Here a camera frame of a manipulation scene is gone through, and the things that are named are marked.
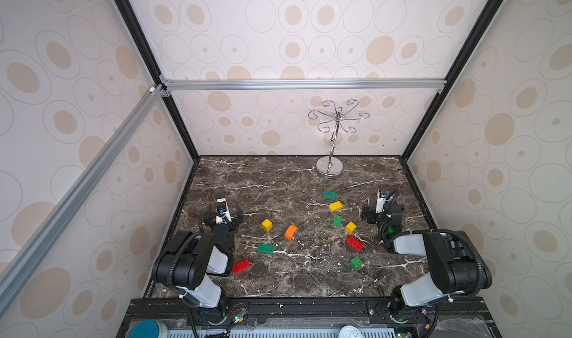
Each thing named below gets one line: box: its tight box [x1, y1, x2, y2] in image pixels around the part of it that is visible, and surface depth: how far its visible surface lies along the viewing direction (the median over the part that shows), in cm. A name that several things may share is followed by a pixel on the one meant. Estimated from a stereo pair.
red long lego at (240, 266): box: [232, 258, 251, 275], surface depth 84 cm
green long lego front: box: [256, 243, 275, 256], surface depth 89 cm
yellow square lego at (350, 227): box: [344, 221, 358, 235], surface depth 93 cm
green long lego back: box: [323, 190, 339, 202], surface depth 105 cm
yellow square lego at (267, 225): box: [261, 218, 274, 233], surface depth 94 cm
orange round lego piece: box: [284, 224, 298, 242], surface depth 92 cm
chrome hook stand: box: [307, 99, 371, 178], surface depth 96 cm
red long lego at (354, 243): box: [346, 236, 365, 253], surface depth 90 cm
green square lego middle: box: [333, 215, 344, 228], surface depth 94 cm
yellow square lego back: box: [329, 201, 344, 213], surface depth 101 cm
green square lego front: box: [350, 256, 364, 271], surface depth 83 cm
